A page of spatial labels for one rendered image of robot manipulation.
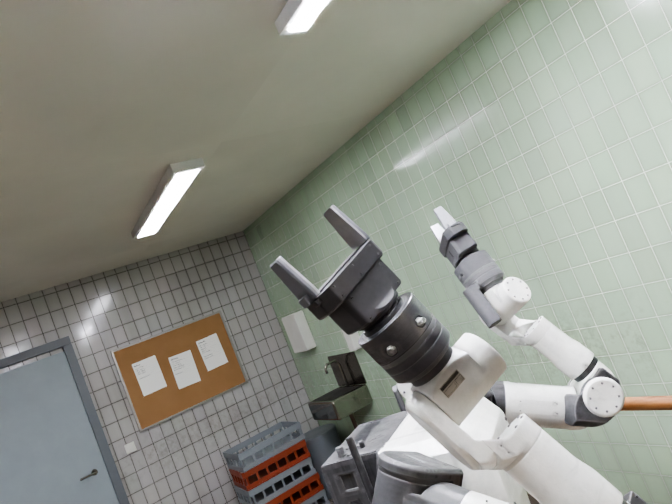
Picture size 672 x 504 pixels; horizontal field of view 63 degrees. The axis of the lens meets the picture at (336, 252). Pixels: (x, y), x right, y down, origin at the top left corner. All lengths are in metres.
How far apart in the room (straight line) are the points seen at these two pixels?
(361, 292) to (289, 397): 4.96
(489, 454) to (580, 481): 0.10
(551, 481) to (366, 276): 0.30
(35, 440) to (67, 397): 0.38
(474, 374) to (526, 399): 0.56
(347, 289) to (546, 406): 0.71
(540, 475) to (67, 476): 4.63
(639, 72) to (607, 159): 0.37
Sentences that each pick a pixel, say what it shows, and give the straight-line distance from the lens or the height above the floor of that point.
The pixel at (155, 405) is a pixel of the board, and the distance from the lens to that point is 5.17.
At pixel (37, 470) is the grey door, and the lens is 5.08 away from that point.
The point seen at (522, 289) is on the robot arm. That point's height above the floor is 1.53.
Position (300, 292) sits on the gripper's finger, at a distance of 0.61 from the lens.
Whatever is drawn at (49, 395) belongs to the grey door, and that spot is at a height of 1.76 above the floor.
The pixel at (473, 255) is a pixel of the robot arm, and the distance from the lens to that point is 1.24.
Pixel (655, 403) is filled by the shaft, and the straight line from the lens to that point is 1.39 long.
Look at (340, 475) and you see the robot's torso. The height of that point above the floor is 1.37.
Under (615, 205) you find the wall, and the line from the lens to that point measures 2.67.
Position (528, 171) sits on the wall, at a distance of 2.86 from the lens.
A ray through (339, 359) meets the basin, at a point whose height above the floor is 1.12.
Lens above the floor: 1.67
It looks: 4 degrees up
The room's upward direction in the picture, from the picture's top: 22 degrees counter-clockwise
